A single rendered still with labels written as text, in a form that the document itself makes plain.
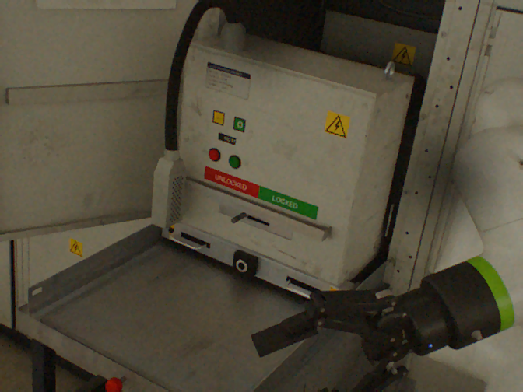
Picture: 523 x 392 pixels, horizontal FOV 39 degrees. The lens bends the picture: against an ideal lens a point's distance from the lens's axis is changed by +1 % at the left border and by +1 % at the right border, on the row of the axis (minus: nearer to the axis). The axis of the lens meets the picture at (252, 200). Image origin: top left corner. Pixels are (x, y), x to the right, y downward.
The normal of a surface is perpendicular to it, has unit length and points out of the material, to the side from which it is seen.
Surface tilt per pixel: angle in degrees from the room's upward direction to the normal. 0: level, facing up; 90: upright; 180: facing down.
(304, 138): 90
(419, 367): 90
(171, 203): 90
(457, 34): 90
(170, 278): 0
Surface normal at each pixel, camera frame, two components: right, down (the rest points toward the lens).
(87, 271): 0.84, 0.32
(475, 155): -0.71, -0.34
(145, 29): 0.52, 0.42
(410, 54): -0.53, 0.31
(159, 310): 0.11, -0.90
